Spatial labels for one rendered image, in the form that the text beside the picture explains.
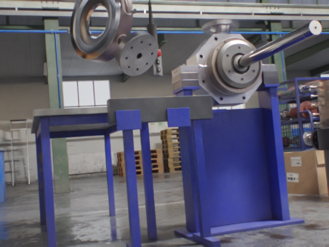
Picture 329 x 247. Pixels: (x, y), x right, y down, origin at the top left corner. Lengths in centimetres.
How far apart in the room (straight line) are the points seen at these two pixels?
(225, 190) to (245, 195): 16
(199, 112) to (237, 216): 89
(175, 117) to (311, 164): 251
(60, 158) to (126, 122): 609
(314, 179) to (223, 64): 228
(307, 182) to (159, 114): 264
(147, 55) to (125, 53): 12
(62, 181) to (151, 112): 610
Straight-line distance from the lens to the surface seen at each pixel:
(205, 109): 259
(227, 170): 306
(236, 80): 284
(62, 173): 846
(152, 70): 199
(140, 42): 187
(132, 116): 243
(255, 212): 318
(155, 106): 249
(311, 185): 479
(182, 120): 252
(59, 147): 846
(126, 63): 187
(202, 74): 292
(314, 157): 474
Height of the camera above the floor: 54
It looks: 4 degrees up
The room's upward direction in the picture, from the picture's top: 5 degrees counter-clockwise
